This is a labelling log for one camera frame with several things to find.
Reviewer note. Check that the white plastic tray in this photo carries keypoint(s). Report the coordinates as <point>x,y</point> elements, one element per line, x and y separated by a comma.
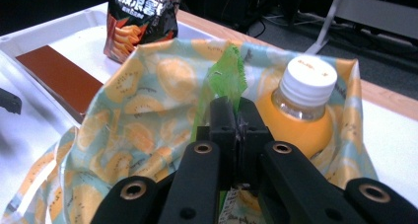
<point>75,36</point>

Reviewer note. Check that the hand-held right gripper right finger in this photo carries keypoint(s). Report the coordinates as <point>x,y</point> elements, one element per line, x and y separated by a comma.
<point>289,191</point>

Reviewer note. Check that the red black chips bag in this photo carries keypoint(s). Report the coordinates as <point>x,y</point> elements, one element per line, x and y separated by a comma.
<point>141,20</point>

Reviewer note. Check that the white metal stand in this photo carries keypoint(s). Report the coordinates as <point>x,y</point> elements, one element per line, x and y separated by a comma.
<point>378,13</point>

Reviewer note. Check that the orange drink bottle white cap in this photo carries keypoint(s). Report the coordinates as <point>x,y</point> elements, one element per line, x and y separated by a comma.
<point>302,118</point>

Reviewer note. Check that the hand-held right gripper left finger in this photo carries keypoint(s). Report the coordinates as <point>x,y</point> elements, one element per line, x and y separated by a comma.
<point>197,184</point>

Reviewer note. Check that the brown box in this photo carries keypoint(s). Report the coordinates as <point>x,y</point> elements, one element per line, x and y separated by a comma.
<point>59,79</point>

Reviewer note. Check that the green snack packet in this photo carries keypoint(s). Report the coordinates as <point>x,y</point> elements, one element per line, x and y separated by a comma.
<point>228,76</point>

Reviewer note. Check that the fruit print cloth bag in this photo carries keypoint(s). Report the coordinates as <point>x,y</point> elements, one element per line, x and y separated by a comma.
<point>138,118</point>

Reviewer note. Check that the white table mat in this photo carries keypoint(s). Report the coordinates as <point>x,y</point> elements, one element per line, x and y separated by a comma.
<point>391,145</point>

